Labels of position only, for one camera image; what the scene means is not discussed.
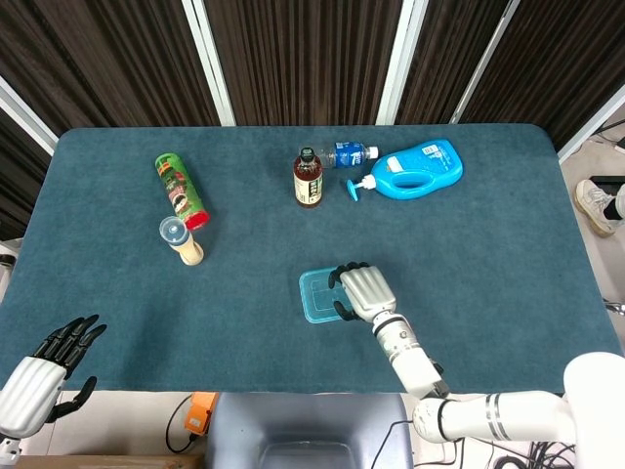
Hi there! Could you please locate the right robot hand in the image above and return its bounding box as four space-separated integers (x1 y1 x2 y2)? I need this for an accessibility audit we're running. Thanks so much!
327 261 397 323

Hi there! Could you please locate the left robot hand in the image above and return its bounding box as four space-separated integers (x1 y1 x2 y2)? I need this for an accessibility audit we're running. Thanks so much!
0 314 108 439

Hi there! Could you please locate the clear plastic container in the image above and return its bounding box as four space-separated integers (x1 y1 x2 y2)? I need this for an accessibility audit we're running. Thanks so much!
298 266 360 324

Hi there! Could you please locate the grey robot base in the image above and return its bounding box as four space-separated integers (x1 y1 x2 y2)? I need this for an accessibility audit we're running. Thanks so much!
204 392 416 469

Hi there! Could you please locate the brown tea bottle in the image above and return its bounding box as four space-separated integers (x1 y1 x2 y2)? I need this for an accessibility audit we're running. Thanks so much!
293 147 325 209

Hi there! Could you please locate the teal table cloth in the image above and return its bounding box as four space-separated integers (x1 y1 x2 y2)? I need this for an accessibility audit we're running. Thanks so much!
0 122 625 395

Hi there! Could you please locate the blue detergent pump bottle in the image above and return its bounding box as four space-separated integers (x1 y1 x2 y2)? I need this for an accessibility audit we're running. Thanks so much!
346 139 465 204

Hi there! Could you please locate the blue label water bottle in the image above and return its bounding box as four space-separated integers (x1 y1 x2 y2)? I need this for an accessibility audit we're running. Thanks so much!
319 141 380 170

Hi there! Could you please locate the orange device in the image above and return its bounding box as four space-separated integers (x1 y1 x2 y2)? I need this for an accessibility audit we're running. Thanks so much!
184 391 219 434

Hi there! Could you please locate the seasoning shaker bottle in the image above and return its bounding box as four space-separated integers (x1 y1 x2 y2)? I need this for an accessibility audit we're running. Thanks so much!
158 216 205 267

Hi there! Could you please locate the green chips can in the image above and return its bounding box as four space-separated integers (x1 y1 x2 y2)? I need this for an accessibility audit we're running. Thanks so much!
154 151 212 232

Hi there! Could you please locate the beige sneaker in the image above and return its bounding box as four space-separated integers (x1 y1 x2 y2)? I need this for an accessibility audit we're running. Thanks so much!
574 179 617 238

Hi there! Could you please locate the thin black cable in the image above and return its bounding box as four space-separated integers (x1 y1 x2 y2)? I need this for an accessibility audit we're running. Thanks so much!
164 394 197 453

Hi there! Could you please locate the white partition post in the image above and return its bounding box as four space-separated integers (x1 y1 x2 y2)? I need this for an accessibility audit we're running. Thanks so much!
181 0 237 127
375 0 417 126
0 75 59 156
449 0 521 124
556 82 625 165

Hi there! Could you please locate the black cable bundle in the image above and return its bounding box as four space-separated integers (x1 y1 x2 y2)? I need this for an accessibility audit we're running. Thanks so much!
487 439 577 469

